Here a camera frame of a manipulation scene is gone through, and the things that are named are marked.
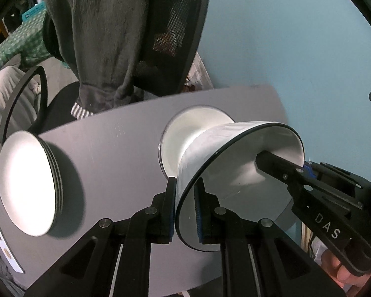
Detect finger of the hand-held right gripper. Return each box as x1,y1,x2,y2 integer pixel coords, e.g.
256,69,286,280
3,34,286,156
255,151,316,198
303,161,371,205

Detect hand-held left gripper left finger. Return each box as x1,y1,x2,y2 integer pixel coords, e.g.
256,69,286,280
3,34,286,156
25,176,177,297

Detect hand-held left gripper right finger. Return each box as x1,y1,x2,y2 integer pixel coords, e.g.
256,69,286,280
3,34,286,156
194,178,347,297

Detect white ribbed bowl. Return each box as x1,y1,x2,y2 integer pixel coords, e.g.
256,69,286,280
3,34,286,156
159,105,235,178
175,121,305,252

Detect large white plate dark rim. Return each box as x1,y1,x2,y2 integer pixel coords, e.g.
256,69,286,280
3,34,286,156
0,131,58,237

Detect person's right hand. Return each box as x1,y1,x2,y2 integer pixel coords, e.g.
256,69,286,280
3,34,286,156
323,249,368,294

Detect wooden strip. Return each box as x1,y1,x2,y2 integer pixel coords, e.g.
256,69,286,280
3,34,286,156
300,220,313,253

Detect white ribbed panel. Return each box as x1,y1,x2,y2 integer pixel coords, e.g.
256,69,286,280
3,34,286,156
185,52,214,91

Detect white smartphone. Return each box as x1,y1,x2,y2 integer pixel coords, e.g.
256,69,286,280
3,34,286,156
0,222,25,274

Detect black office chair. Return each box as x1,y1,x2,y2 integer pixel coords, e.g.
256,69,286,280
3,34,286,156
0,0,211,144

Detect dark grey jacket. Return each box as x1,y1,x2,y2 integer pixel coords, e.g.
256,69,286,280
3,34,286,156
43,0,161,121

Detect beige blanket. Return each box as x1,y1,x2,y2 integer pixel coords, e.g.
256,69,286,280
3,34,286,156
0,65,41,161

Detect green checkered cloth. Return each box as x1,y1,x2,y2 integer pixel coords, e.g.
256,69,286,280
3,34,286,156
0,15,53,78

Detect teal plastic basket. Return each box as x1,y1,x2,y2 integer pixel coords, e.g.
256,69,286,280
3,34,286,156
21,3,47,22

